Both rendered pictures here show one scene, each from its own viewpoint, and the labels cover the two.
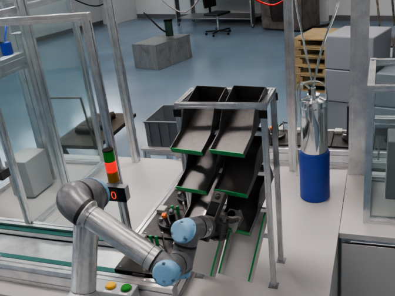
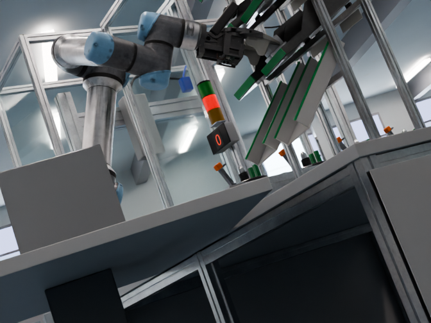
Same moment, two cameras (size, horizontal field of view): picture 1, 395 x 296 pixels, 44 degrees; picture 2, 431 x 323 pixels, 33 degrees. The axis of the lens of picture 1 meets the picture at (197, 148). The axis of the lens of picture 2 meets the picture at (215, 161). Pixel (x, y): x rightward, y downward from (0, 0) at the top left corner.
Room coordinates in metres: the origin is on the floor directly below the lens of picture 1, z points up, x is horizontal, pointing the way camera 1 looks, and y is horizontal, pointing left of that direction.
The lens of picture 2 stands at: (-0.12, -0.92, 0.61)
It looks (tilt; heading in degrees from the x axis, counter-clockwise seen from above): 12 degrees up; 34
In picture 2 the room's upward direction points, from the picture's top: 20 degrees counter-clockwise
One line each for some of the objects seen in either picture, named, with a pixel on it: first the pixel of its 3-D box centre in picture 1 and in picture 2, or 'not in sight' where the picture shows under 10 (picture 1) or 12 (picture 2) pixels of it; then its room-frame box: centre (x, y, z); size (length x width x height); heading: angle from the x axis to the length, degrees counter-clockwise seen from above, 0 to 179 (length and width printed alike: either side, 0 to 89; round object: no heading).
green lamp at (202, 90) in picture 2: (109, 155); (206, 90); (1.95, 0.39, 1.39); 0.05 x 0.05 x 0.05
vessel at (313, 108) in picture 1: (313, 116); not in sight; (2.28, -0.60, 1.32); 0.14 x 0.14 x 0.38
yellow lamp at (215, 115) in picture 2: (113, 175); (216, 116); (1.95, 0.39, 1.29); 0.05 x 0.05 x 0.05
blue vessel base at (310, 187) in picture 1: (314, 173); not in sight; (2.28, -0.60, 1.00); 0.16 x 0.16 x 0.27
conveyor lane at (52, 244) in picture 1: (97, 255); not in sight; (1.90, 0.52, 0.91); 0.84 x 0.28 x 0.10; 68
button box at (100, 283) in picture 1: (112, 292); not in sight; (1.60, 0.41, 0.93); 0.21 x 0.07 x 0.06; 68
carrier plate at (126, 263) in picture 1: (151, 256); not in sight; (1.77, 0.26, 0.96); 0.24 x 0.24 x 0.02; 68
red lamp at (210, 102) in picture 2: (110, 165); (211, 103); (1.95, 0.39, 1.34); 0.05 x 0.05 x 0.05
